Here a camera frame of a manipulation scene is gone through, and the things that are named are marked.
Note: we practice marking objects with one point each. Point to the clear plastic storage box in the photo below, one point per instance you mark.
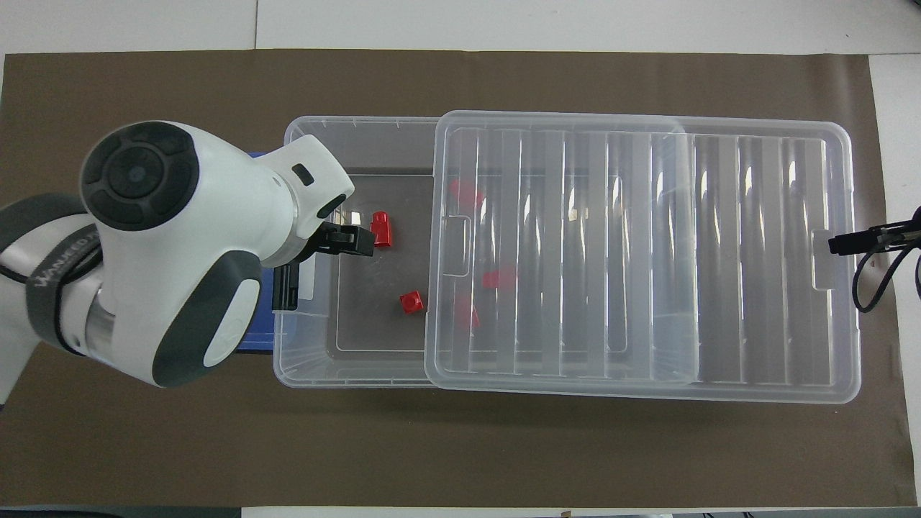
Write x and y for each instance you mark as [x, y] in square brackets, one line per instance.
[374, 331]

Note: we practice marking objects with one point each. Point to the brown paper table mat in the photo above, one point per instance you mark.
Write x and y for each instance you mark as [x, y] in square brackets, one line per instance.
[460, 453]

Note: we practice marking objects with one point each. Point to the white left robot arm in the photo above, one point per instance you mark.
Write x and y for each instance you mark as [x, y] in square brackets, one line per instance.
[180, 237]

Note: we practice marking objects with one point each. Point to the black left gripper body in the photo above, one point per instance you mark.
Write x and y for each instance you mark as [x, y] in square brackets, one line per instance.
[325, 241]

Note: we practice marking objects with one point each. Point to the blue plastic tray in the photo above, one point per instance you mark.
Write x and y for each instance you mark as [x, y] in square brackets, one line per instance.
[259, 324]

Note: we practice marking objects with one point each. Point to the clear ribbed plastic lid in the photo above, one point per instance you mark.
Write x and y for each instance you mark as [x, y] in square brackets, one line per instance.
[647, 252]

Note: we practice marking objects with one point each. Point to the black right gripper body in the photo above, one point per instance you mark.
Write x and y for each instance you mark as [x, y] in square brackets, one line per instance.
[896, 230]

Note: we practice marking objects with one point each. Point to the red toy block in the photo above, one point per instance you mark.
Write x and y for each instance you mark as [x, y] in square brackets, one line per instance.
[466, 313]
[498, 278]
[465, 194]
[380, 230]
[412, 302]

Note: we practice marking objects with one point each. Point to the black box latch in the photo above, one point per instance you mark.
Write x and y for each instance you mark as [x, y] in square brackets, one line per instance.
[289, 288]

